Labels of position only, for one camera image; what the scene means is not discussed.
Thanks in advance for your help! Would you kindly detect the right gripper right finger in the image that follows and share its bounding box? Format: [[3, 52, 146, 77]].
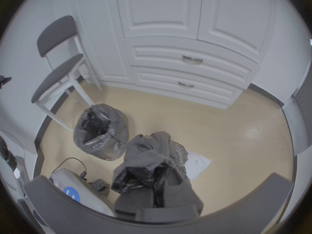
[[136, 168, 204, 223]]

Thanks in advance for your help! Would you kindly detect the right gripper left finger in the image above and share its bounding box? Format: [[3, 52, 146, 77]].
[[114, 189, 156, 217]]

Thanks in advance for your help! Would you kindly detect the black plastic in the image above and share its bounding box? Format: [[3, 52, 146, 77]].
[[111, 131, 189, 208]]

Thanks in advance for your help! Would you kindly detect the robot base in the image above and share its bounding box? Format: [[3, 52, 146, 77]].
[[48, 168, 116, 218]]

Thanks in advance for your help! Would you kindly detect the black plastic bag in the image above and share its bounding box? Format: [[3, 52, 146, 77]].
[[74, 104, 129, 161]]

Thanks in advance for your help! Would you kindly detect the white chair with grey seat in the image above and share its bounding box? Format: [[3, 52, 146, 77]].
[[31, 15, 102, 133]]

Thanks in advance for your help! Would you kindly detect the white wardrobe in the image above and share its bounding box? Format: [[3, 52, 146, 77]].
[[52, 0, 279, 111]]

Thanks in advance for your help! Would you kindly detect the black cable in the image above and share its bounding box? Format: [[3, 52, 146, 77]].
[[52, 157, 88, 180]]

